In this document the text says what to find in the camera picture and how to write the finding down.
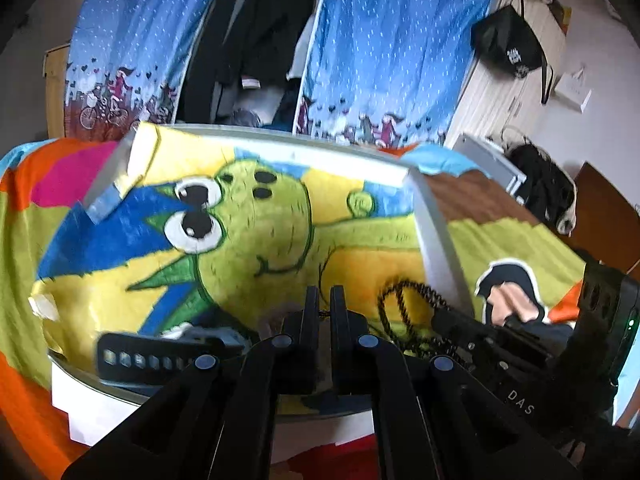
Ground brown wooden headboard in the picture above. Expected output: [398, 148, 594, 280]
[565, 162, 639, 281]

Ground white storage box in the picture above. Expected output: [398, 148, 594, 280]
[452, 133, 526, 196]

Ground right blue dotted curtain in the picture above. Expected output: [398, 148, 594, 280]
[292, 0, 492, 150]

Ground white paper bag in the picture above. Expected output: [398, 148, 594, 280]
[553, 65, 592, 113]

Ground grey shallow cardboard box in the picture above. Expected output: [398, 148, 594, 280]
[46, 121, 476, 418]

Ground black clothes pile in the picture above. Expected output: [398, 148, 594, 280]
[508, 143, 577, 236]

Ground left blue dotted curtain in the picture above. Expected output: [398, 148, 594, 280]
[64, 0, 213, 142]

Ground colourful cartoon bed sheet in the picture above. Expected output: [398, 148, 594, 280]
[1, 139, 580, 479]

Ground green dinosaur cartoon towel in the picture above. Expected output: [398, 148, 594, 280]
[28, 122, 436, 416]

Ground white wardrobe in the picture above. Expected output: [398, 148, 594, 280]
[444, 0, 566, 148]

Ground black drawstring bag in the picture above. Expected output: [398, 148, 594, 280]
[471, 0, 554, 105]

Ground black strap smart watch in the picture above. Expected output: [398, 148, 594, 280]
[96, 323, 250, 388]

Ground dark hanging clothes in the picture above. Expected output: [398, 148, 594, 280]
[176, 0, 318, 124]

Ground wooden cabinet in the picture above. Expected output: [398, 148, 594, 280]
[42, 44, 70, 139]

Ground blue dotted curtain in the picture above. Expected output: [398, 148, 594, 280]
[64, 0, 213, 142]
[292, 0, 492, 150]

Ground dark bead necklace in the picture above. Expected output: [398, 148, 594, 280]
[376, 278, 452, 356]

